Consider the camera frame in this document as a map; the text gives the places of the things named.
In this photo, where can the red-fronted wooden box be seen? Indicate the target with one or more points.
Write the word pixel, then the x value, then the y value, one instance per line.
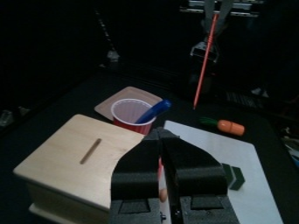
pixel 66 163

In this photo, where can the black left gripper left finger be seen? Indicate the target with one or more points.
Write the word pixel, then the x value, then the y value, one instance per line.
pixel 137 175

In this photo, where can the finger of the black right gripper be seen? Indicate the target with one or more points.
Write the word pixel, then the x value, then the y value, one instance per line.
pixel 209 14
pixel 226 14

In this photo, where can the green-centred toy sushi roll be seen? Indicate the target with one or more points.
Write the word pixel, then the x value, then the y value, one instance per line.
pixel 235 176

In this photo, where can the orange toy carrot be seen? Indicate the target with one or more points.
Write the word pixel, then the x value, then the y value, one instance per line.
pixel 231 127

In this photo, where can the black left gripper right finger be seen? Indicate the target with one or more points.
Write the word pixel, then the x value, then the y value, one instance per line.
pixel 194 178

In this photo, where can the red plastic cup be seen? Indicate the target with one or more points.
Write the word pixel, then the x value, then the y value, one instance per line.
pixel 126 112

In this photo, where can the white cutting board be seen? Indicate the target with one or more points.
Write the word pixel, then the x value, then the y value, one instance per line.
pixel 249 163

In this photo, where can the thin red toy knife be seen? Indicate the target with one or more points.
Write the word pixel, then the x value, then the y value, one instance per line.
pixel 205 64

